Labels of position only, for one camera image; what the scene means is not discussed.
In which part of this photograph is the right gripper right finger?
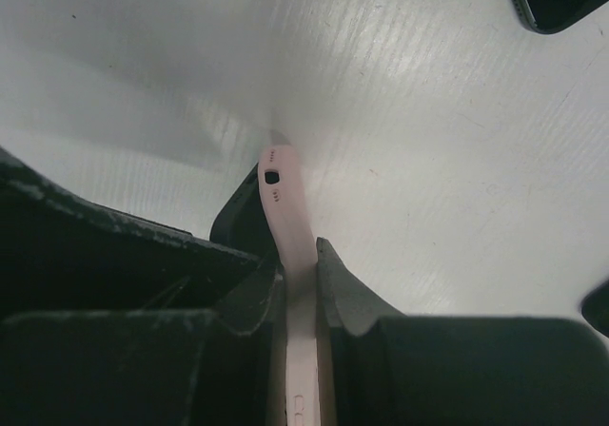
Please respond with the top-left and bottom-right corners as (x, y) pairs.
(317, 239), (608, 425)

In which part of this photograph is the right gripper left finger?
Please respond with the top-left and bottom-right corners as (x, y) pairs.
(1, 257), (283, 425)

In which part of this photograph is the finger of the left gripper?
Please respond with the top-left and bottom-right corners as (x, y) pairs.
(1, 151), (262, 318)

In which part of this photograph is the pink phone case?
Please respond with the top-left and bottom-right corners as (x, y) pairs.
(258, 144), (337, 425)

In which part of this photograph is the black phone case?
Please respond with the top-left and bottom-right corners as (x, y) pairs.
(580, 280), (609, 338)

